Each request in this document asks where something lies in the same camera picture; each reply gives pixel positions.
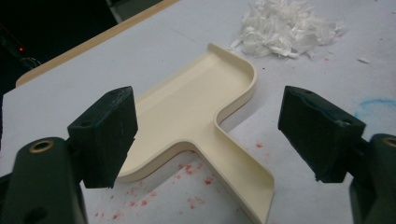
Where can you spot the pile of white paper shreds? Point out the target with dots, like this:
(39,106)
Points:
(288,28)

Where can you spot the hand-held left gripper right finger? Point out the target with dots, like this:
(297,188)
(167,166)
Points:
(317,133)

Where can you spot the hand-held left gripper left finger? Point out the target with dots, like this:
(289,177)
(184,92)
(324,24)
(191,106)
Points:
(102,137)

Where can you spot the cream plastic dustpan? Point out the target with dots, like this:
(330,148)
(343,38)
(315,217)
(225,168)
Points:
(199,102)

